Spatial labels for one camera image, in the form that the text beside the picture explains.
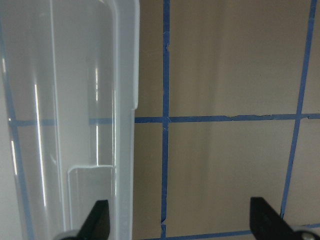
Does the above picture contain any clear plastic box lid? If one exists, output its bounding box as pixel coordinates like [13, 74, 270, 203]
[0, 0, 140, 240]

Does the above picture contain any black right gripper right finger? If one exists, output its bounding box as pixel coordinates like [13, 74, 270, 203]
[249, 197, 308, 240]

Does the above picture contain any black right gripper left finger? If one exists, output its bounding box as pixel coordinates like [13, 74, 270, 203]
[75, 200, 111, 240]

